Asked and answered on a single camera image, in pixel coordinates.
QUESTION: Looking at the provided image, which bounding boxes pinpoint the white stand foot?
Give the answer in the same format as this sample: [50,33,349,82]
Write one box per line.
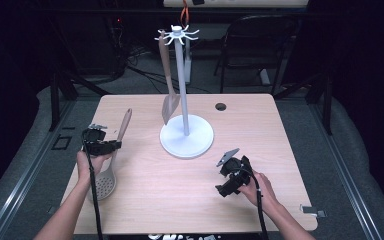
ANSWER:
[259,68,272,86]

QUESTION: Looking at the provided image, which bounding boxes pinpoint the person's left hand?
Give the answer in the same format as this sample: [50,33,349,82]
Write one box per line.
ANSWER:
[76,150,113,188]

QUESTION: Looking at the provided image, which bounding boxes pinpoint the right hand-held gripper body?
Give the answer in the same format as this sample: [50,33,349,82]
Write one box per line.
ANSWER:
[215,148,253,188]

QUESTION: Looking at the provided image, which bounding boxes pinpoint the black chair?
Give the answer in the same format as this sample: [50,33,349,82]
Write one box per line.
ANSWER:
[213,14,301,96]

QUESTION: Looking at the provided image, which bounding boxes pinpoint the beige perforated skimmer spoon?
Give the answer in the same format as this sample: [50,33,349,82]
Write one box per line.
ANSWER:
[89,108,133,202]

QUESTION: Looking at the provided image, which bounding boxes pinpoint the white utensil rack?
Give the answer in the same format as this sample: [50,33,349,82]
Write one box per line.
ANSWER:
[153,23,215,160]

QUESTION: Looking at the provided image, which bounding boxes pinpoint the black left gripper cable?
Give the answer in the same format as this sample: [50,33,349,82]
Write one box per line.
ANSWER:
[81,133,104,240]

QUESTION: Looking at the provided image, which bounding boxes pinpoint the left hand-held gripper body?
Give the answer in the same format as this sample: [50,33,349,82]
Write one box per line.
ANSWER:
[81,123,113,157]

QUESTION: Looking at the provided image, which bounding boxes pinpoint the dark equipment stand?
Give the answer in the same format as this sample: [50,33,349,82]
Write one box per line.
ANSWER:
[103,0,128,78]

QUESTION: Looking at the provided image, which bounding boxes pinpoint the black metal frame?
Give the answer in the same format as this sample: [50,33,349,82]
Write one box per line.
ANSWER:
[273,71,334,136]
[48,69,111,133]

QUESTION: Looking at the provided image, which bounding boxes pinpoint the person's right hand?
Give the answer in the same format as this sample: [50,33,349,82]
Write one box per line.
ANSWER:
[239,171,278,213]

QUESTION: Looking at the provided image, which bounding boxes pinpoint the metal floor rail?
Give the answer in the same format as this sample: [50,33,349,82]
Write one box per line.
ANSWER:
[308,99,384,240]
[0,99,78,240]

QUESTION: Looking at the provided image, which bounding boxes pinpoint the orange strap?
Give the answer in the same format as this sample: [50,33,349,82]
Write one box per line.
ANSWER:
[179,0,190,26]

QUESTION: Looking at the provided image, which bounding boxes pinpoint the black printed shirt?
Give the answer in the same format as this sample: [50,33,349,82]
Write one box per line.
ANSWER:
[146,233,222,240]

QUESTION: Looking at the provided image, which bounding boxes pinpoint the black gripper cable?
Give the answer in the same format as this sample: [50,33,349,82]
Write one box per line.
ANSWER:
[81,133,104,240]
[236,168,270,240]

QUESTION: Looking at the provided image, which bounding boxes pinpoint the bundle of black floor cables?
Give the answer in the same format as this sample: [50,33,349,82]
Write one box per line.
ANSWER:
[126,46,211,94]

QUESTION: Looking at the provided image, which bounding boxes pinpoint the beige solid spatula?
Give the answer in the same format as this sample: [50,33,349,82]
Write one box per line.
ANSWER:
[158,29,182,126]

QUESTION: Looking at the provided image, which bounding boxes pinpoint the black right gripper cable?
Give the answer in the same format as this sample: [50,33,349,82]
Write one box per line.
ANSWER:
[236,168,270,240]

